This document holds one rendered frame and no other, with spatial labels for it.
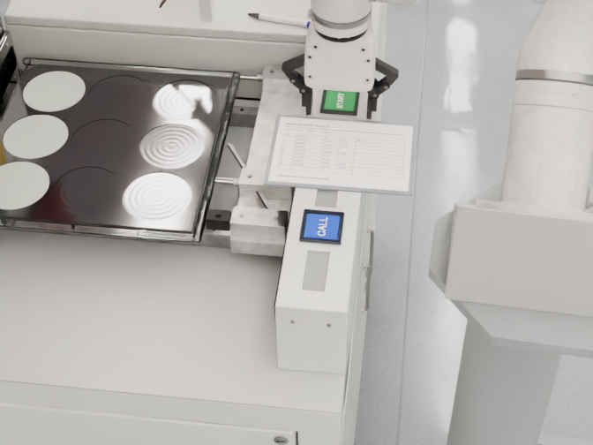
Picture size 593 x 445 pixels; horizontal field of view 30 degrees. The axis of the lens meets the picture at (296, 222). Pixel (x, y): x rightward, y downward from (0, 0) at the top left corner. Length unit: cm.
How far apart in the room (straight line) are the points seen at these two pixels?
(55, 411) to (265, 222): 40
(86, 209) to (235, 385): 35
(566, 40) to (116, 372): 77
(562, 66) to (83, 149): 73
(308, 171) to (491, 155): 149
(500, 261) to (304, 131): 35
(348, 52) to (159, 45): 42
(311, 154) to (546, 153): 33
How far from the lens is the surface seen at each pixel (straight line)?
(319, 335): 146
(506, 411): 188
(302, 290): 144
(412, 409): 249
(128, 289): 164
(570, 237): 151
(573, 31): 157
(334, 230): 150
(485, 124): 312
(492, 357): 177
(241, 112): 185
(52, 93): 185
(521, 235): 151
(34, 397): 160
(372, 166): 159
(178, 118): 177
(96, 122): 178
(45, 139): 177
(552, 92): 157
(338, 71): 159
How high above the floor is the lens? 207
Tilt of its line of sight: 47 degrees down
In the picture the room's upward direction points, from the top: 1 degrees counter-clockwise
